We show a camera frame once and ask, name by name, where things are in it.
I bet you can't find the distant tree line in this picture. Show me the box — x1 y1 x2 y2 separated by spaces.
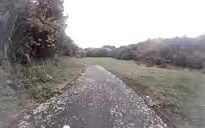
84 32 205 74

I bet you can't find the dark asphalt path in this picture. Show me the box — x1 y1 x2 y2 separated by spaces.
8 64 169 128

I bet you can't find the grass verge with leaves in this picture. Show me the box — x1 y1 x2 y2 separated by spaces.
0 55 88 128

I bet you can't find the row of trees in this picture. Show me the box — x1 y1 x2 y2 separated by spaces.
0 0 86 68

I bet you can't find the green grass field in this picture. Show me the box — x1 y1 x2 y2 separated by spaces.
83 56 205 128

